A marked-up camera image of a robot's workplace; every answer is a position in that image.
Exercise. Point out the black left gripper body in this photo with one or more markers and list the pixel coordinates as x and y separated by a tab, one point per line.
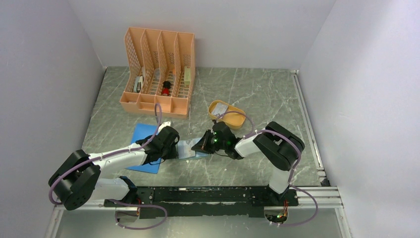
169	152

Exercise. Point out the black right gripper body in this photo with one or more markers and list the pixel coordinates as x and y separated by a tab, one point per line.
218	145

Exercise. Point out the yellow oval tray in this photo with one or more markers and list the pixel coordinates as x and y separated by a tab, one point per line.
234	117

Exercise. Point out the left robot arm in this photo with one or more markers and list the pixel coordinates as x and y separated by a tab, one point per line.
83	177

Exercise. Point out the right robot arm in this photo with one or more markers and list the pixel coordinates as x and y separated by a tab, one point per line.
282	148

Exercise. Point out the silver VIP card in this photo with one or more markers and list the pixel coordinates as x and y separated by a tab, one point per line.
219	109

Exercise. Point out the red black small bottle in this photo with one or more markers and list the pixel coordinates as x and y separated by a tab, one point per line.
166	88

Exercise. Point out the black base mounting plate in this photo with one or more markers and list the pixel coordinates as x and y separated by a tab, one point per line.
175	201

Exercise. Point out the white grey utility knife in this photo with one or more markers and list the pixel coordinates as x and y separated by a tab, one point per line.
138	84

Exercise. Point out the pale green eraser block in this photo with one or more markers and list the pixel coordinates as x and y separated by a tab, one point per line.
187	76

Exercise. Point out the orange plastic file organizer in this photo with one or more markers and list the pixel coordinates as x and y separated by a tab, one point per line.
159	56

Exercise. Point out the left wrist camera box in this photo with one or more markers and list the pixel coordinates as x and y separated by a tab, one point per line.
164	124

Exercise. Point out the aluminium table edge rail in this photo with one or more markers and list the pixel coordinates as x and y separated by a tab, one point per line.
322	177

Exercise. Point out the aluminium front frame rail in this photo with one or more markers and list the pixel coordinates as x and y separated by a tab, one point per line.
319	214

